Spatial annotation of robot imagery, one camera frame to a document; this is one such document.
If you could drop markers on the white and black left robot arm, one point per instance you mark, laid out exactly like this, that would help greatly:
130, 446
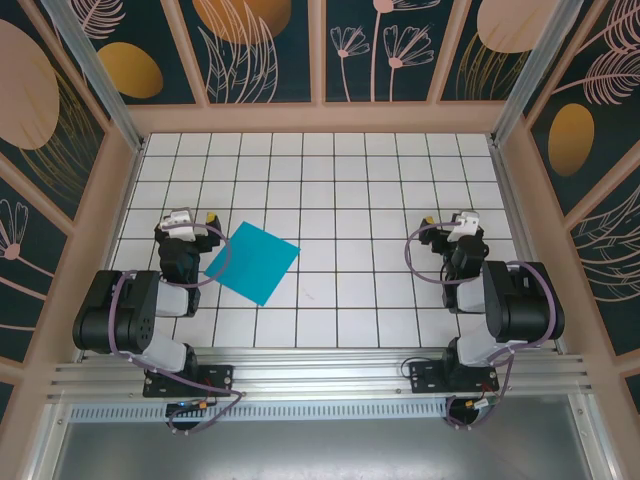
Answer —
115, 310

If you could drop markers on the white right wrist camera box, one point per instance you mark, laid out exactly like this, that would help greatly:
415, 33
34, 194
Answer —
465, 225

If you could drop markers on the small electronics board with connector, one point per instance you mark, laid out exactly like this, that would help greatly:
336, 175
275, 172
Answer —
480, 404
192, 406

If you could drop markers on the teal cloth sheet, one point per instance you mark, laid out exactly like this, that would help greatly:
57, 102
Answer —
252, 262

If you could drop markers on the aluminium side rail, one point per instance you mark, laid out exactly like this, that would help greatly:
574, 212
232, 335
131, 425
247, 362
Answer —
521, 230

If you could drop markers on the aluminium corner post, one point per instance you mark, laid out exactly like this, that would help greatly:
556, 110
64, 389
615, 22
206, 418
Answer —
95, 70
533, 70

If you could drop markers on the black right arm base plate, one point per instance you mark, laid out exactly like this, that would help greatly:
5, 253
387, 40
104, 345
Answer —
425, 380

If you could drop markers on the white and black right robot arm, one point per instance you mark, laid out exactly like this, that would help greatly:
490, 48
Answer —
525, 305

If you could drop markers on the grey metal sheet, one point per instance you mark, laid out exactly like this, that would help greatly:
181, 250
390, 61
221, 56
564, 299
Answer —
320, 450

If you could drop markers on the aluminium extrusion rail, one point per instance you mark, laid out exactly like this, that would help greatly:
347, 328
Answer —
320, 370

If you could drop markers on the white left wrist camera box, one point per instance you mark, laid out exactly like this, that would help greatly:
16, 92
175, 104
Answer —
180, 225

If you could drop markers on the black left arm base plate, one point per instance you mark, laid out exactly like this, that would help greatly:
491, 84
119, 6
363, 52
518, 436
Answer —
220, 380

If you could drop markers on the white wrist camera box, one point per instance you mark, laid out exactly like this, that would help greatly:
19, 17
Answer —
465, 225
180, 225

